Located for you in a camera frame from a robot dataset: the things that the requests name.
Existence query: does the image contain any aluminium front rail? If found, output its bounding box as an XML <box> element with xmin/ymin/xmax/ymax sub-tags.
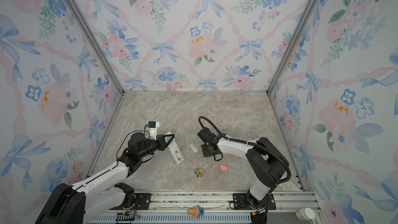
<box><xmin>86</xmin><ymin>191</ymin><xmax>326</xmax><ymax>224</ymax></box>

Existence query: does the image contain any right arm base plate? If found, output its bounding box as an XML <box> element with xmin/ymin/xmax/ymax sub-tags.
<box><xmin>229</xmin><ymin>193</ymin><xmax>276</xmax><ymax>211</ymax></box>

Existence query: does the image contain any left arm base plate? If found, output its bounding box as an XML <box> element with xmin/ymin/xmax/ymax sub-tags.
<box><xmin>111</xmin><ymin>193</ymin><xmax>151</xmax><ymax>211</ymax></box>

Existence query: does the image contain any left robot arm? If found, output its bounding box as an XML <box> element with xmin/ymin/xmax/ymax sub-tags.
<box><xmin>36</xmin><ymin>132</ymin><xmax>175</xmax><ymax>224</ymax></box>

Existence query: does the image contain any pink blue plush toy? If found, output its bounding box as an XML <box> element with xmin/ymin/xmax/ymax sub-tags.
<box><xmin>188</xmin><ymin>205</ymin><xmax>204</xmax><ymax>218</ymax></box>

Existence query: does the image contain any white battery cover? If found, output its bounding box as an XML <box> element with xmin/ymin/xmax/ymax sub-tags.
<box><xmin>189</xmin><ymin>143</ymin><xmax>199</xmax><ymax>153</ymax></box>

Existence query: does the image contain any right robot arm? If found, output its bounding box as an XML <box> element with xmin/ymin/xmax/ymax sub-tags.
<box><xmin>198</xmin><ymin>128</ymin><xmax>292</xmax><ymax>210</ymax></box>

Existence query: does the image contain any green yellow battery pack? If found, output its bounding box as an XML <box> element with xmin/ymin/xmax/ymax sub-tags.
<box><xmin>194</xmin><ymin>168</ymin><xmax>204</xmax><ymax>177</ymax></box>

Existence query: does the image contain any white remote control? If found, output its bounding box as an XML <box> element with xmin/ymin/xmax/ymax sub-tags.
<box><xmin>167</xmin><ymin>132</ymin><xmax>184</xmax><ymax>165</ymax></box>

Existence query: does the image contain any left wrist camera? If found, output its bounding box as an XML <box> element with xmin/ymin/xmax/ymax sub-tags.
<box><xmin>146</xmin><ymin>121</ymin><xmax>160</xmax><ymax>140</ymax></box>

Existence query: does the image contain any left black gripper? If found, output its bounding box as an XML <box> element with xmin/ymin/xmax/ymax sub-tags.
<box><xmin>138</xmin><ymin>134</ymin><xmax>174</xmax><ymax>160</ymax></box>

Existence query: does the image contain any black corrugated cable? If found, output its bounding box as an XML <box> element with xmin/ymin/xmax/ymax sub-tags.
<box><xmin>198</xmin><ymin>116</ymin><xmax>292</xmax><ymax>184</ymax></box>

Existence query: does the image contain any pink pig toy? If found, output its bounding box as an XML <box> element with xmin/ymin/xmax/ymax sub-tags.
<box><xmin>220</xmin><ymin>165</ymin><xmax>229</xmax><ymax>173</ymax></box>

